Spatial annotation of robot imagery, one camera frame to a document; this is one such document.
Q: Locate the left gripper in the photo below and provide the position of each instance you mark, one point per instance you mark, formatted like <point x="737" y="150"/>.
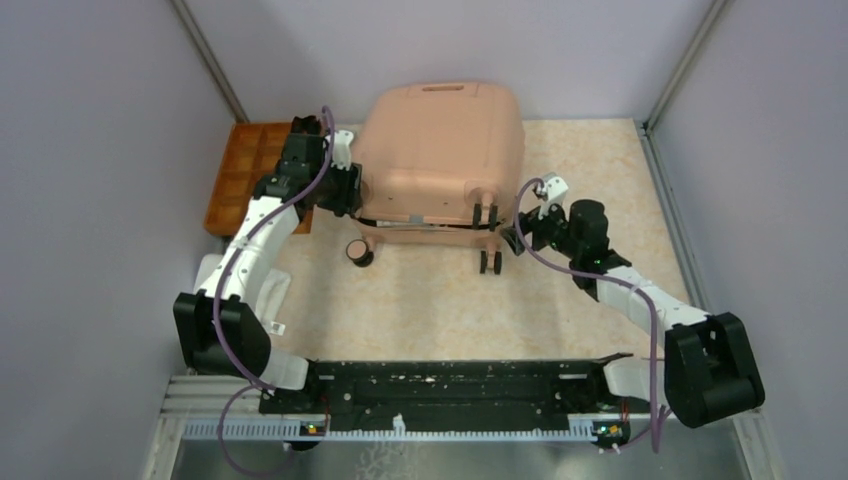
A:
<point x="350" y="199"/>

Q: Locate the white cloth under left arm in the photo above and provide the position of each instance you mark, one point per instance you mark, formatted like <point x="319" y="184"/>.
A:
<point x="270" y="297"/>

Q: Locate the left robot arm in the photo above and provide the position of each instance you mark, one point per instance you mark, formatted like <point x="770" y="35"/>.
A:
<point x="220" y="330"/>

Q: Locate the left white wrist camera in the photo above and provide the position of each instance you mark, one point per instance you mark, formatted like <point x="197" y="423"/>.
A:
<point x="341" y="142"/>

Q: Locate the pink suitcase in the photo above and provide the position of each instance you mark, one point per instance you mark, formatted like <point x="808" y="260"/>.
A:
<point x="440" y="165"/>

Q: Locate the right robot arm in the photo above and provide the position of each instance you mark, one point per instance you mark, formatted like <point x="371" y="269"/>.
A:
<point x="708" y="371"/>

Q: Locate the rolled dark tie top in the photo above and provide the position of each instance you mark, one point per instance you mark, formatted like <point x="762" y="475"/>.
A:
<point x="310" y="125"/>

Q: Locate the wooden compartment tray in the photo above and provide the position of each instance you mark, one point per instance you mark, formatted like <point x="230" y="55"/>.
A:
<point x="252" y="150"/>

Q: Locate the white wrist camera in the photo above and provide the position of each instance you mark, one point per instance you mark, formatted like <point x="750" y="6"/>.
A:
<point x="551" y="190"/>
<point x="341" y="142"/>

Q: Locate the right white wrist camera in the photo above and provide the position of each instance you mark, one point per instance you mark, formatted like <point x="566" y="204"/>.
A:
<point x="551" y="190"/>

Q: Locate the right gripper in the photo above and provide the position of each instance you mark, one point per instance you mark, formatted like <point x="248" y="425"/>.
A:
<point x="534" y="225"/>

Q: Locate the aluminium rail frame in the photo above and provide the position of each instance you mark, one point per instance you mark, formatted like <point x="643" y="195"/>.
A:
<point x="210" y="427"/>

